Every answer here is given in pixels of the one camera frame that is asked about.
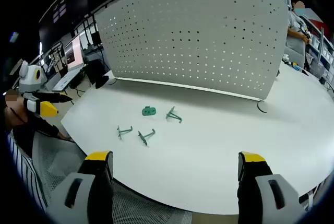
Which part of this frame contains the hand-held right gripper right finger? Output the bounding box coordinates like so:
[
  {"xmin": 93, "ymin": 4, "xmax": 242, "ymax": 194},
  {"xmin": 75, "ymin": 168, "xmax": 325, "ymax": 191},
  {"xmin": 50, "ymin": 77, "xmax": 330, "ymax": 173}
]
[{"xmin": 236, "ymin": 151, "xmax": 309, "ymax": 224}]

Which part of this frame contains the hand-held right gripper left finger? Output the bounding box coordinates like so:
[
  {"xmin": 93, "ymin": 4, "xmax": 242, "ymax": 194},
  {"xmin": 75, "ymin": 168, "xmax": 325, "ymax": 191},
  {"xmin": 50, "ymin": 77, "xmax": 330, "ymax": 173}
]
[{"xmin": 49, "ymin": 150, "xmax": 115, "ymax": 224}]

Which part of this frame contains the green hook assembly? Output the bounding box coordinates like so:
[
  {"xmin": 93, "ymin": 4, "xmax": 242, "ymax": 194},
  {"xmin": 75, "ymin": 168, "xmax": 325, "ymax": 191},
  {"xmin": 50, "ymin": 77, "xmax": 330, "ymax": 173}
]
[
  {"xmin": 166, "ymin": 105, "xmax": 183, "ymax": 124},
  {"xmin": 116, "ymin": 124, "xmax": 134, "ymax": 140},
  {"xmin": 137, "ymin": 128, "xmax": 157, "ymax": 146}
]

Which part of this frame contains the green mounting plate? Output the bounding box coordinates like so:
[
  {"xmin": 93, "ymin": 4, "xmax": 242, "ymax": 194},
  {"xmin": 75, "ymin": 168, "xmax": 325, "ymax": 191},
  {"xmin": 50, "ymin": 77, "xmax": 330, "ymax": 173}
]
[{"xmin": 141, "ymin": 105, "xmax": 157, "ymax": 117}]

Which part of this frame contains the white office desk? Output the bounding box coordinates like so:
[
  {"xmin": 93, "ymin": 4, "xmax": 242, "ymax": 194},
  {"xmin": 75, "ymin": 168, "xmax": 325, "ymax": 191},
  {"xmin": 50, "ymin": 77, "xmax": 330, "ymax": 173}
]
[{"xmin": 52, "ymin": 67, "xmax": 85, "ymax": 92}]

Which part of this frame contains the grey mesh office chair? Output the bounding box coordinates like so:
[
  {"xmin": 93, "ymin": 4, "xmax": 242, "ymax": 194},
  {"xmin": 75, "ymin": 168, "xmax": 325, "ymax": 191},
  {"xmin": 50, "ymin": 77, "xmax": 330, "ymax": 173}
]
[{"xmin": 31, "ymin": 131, "xmax": 193, "ymax": 224}]

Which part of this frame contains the pink lit monitor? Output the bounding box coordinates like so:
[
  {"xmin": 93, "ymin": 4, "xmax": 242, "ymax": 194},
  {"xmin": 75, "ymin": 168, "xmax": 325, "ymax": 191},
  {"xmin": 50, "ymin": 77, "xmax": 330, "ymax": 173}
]
[{"xmin": 64, "ymin": 37, "xmax": 85, "ymax": 69}]

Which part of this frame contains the black cylinder speaker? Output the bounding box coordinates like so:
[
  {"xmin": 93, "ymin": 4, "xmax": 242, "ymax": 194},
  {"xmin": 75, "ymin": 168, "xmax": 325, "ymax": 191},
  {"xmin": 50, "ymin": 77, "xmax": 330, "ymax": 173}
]
[{"xmin": 95, "ymin": 76, "xmax": 110, "ymax": 89}]

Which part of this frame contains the black computer tower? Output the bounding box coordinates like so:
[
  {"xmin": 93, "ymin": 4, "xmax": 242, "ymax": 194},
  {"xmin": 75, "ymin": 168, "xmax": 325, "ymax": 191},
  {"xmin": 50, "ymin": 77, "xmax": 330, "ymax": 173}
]
[{"xmin": 85, "ymin": 58, "xmax": 108, "ymax": 84}]

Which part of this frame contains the person in striped shirt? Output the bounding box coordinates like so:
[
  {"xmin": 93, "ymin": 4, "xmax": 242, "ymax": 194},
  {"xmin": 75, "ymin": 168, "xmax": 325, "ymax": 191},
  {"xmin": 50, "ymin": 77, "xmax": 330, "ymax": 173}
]
[{"xmin": 6, "ymin": 132, "xmax": 49, "ymax": 211}]

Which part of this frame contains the black monitor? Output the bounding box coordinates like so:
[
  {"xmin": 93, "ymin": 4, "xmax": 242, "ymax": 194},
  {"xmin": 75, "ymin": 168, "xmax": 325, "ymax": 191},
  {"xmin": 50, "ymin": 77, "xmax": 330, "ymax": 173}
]
[{"xmin": 91, "ymin": 32, "xmax": 103, "ymax": 46}]

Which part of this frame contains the white perforated pegboard panel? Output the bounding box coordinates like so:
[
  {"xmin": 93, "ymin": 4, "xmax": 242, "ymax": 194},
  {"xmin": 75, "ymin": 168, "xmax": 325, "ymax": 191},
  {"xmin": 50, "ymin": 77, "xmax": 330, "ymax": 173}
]
[{"xmin": 96, "ymin": 0, "xmax": 291, "ymax": 114}]

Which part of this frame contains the shelf with storage bins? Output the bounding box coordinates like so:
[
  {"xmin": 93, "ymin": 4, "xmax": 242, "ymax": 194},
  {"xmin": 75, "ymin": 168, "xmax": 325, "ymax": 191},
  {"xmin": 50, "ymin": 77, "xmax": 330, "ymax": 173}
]
[{"xmin": 305, "ymin": 16, "xmax": 334, "ymax": 85}]

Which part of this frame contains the large dark wall screen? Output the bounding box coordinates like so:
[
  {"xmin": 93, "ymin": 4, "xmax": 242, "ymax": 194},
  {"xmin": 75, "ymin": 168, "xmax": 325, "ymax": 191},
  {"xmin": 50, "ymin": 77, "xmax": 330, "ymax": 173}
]
[{"xmin": 38, "ymin": 0, "xmax": 88, "ymax": 44}]

